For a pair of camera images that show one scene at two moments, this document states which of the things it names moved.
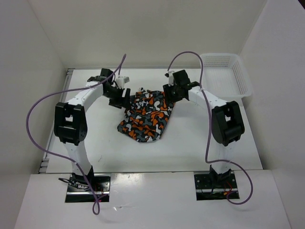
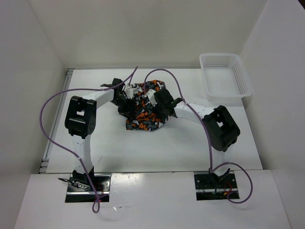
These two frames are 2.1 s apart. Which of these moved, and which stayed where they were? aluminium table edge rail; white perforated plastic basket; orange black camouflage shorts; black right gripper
Moved: black right gripper; orange black camouflage shorts
Stayed: white perforated plastic basket; aluminium table edge rail
